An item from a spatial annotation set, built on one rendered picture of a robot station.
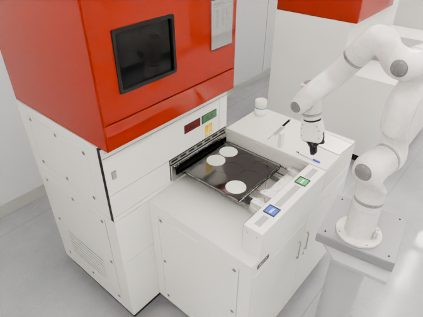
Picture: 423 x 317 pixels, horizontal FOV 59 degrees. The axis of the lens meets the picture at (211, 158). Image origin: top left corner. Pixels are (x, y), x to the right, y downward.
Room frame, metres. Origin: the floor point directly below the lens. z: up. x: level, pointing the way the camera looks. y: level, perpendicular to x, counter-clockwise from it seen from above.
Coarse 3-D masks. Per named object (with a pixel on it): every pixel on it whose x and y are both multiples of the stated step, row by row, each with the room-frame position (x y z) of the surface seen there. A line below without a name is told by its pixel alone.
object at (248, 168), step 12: (228, 144) 1.78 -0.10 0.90; (240, 156) 1.66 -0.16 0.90; (252, 156) 1.66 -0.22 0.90; (192, 168) 1.55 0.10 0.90; (204, 168) 1.55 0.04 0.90; (216, 168) 1.55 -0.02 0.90; (228, 168) 1.55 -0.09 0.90; (240, 168) 1.55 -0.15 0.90; (252, 168) 1.55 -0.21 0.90; (264, 168) 1.55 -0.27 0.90; (204, 180) 1.45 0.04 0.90; (216, 180) 1.45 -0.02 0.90; (228, 180) 1.45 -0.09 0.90; (240, 180) 1.45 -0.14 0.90; (252, 180) 1.45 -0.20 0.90; (228, 192) 1.36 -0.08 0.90
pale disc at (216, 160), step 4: (212, 156) 1.66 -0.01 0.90; (216, 156) 1.66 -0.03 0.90; (220, 156) 1.66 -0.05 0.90; (208, 160) 1.62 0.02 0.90; (212, 160) 1.62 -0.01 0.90; (216, 160) 1.62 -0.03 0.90; (220, 160) 1.62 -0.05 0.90; (224, 160) 1.62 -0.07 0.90; (212, 164) 1.58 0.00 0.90; (216, 164) 1.58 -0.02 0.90; (220, 164) 1.58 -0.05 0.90
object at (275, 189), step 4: (284, 176) 1.51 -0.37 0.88; (288, 176) 1.51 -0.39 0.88; (292, 176) 1.51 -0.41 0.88; (280, 180) 1.48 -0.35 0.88; (284, 180) 1.48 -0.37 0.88; (288, 180) 1.48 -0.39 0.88; (276, 184) 1.44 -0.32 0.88; (280, 184) 1.44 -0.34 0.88; (284, 184) 1.44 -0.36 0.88; (272, 188) 1.41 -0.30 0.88; (276, 188) 1.41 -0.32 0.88; (280, 188) 1.41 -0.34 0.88; (272, 192) 1.38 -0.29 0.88; (276, 192) 1.38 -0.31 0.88; (260, 200) 1.32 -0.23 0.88; (252, 208) 1.27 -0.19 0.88; (252, 212) 1.27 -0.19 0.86
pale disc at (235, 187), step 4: (228, 184) 1.42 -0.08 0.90; (232, 184) 1.42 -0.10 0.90; (236, 184) 1.42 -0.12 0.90; (240, 184) 1.42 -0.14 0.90; (244, 184) 1.42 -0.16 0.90; (228, 188) 1.39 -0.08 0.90; (232, 188) 1.39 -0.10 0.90; (236, 188) 1.39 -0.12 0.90; (240, 188) 1.39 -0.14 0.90; (244, 188) 1.39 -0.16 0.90; (232, 192) 1.36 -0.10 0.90; (236, 192) 1.36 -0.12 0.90; (240, 192) 1.36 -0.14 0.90
